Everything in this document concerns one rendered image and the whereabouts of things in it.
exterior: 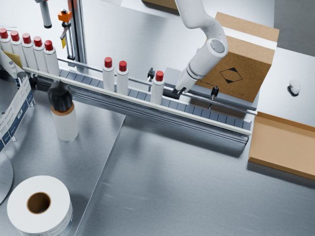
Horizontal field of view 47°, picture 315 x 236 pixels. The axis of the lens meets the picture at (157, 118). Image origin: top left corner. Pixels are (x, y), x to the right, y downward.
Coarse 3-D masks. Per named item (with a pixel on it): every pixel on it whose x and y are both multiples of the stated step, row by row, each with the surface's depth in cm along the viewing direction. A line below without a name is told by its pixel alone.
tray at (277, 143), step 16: (256, 128) 170; (272, 128) 171; (288, 128) 172; (304, 128) 172; (256, 144) 165; (272, 144) 166; (288, 144) 167; (304, 144) 168; (256, 160) 158; (272, 160) 161; (288, 160) 162; (304, 160) 163; (304, 176) 157
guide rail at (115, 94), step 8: (32, 72) 168; (40, 72) 168; (56, 80) 168; (64, 80) 166; (88, 88) 166; (96, 88) 165; (120, 96) 164; (128, 96) 164; (144, 104) 164; (152, 104) 163; (176, 112) 162; (184, 112) 162; (200, 120) 162; (208, 120) 160; (232, 128) 160; (240, 128) 160
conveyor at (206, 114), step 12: (60, 72) 174; (72, 72) 174; (96, 84) 171; (108, 96) 167; (132, 96) 169; (144, 96) 169; (180, 108) 167; (192, 108) 168; (192, 120) 164; (216, 120) 165; (228, 120) 166; (240, 120) 166
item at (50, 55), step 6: (48, 42) 155; (48, 48) 156; (54, 48) 159; (48, 54) 158; (54, 54) 159; (48, 60) 161; (54, 60) 162; (48, 66) 165; (54, 66) 164; (48, 72) 169; (54, 72) 167
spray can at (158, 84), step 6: (156, 72) 151; (162, 72) 151; (156, 78) 152; (162, 78) 152; (156, 84) 153; (162, 84) 154; (156, 90) 156; (162, 90) 158; (156, 96) 160; (150, 102) 166; (156, 102) 163
